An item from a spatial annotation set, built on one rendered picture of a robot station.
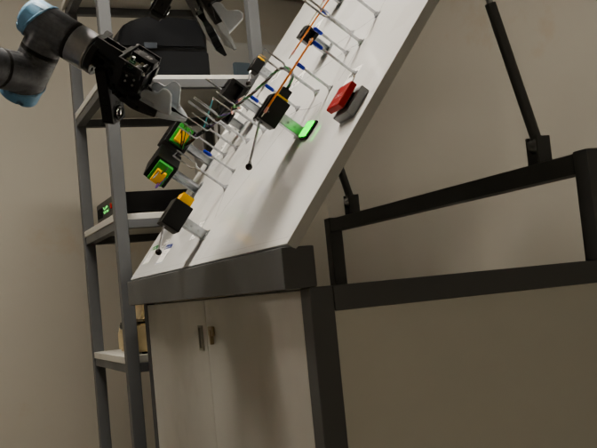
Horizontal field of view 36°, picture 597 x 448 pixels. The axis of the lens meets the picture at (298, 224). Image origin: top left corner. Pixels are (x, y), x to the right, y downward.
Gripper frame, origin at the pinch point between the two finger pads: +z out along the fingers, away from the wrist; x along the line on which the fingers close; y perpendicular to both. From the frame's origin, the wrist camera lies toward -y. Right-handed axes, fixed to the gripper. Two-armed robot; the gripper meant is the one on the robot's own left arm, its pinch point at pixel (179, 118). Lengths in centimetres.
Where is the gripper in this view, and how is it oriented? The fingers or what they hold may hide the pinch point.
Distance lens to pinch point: 173.3
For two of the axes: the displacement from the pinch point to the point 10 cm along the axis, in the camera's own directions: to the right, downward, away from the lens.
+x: 3.8, -4.8, 7.9
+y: 3.8, -7.0, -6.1
